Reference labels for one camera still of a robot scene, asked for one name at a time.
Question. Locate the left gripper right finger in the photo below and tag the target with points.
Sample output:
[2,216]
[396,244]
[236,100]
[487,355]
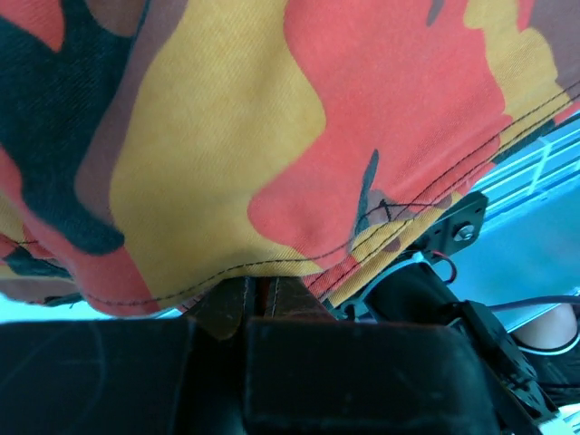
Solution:
[288,298]

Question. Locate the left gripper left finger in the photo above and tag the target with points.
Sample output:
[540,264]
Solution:
[223,310]

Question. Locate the orange camouflage trousers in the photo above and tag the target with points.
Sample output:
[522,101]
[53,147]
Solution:
[151,149]

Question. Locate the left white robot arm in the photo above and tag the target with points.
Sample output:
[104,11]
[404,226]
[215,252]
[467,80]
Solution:
[270,358]

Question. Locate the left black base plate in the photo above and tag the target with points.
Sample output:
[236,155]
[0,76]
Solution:
[458,228]

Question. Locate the aluminium rail frame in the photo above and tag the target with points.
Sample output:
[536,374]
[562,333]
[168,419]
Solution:
[544,169]

